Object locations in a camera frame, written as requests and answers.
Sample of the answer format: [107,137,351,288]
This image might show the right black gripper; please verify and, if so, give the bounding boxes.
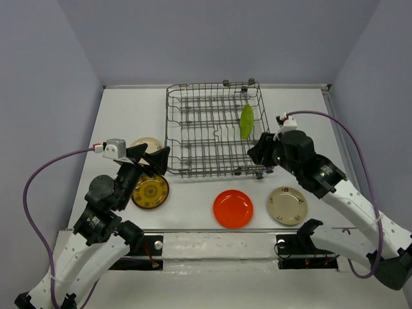
[247,131,299,174]

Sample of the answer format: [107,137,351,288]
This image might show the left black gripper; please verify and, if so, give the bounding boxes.
[117,142,172,209]

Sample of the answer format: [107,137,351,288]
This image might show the cream plate with black patch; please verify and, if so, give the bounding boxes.
[130,136,163,154]

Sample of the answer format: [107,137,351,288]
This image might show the lime green plate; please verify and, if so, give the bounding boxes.
[239,104,254,140]

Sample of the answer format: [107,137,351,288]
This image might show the yellow brown patterned plate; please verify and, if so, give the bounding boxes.
[131,175,170,211]

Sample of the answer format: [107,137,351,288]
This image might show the orange plate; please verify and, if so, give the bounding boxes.
[212,189,254,229]

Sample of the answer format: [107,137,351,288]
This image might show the beige floral plate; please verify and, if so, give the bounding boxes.
[267,187,308,226]

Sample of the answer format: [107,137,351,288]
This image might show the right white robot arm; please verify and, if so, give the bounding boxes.
[247,130,411,290]

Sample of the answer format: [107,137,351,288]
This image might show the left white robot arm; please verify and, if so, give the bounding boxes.
[14,138,170,308]

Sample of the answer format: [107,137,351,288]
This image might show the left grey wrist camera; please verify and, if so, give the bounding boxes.
[103,138,127,161]

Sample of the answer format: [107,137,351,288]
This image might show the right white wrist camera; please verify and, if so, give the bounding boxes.
[274,114,297,140]

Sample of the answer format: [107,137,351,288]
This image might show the grey wire dish rack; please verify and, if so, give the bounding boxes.
[164,79,273,180]

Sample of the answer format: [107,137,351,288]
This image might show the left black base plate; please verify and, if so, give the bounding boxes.
[109,234,164,271]

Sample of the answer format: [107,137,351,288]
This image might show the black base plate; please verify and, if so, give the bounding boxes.
[274,234,339,270]
[109,234,164,271]

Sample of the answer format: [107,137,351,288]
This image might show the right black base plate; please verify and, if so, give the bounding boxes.
[274,234,339,270]

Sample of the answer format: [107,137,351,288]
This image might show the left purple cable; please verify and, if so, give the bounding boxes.
[24,143,106,309]

